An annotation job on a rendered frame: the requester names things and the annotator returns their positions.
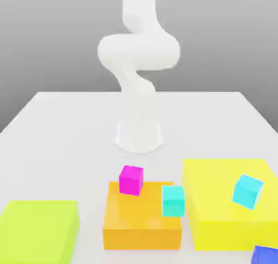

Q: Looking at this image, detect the small cyan cube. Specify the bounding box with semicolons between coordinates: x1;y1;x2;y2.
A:
231;173;265;211

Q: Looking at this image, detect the large lime green box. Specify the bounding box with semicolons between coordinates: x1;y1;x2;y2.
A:
0;200;80;264

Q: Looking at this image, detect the large yellow box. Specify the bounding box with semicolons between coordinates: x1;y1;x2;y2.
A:
181;158;278;252

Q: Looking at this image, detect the small blue cube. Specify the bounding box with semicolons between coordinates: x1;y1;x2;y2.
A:
250;244;278;264

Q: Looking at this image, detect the small turquoise cube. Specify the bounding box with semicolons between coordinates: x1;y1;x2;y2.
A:
161;185;186;218

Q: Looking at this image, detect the small magenta cube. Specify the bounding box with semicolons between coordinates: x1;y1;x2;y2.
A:
118;165;144;197

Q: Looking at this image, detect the large orange box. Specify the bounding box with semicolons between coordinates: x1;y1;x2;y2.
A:
102;181;182;251

